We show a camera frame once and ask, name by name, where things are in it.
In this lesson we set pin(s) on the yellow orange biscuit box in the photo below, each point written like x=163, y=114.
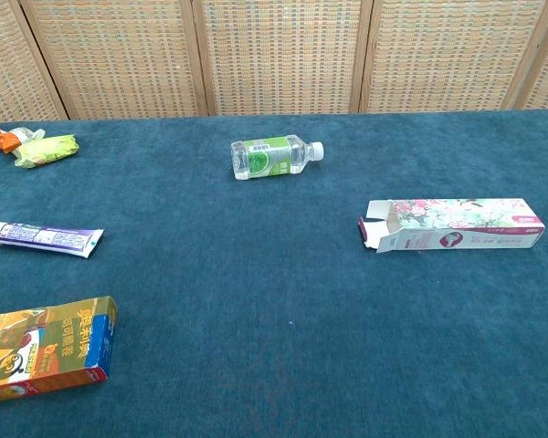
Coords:
x=50, y=347

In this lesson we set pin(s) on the orange white snack packet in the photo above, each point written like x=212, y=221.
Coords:
x=0, y=139

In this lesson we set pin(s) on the floral patterned white box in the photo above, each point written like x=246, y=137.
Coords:
x=461, y=223

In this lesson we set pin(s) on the blue carpet table cover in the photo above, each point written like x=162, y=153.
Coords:
x=274, y=296

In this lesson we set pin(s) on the yellow-green snack packet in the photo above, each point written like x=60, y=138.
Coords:
x=45, y=149

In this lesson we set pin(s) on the clear water bottle green label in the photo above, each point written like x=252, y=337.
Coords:
x=265, y=157

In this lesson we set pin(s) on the purple white toothpaste tube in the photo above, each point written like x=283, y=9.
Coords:
x=50, y=238

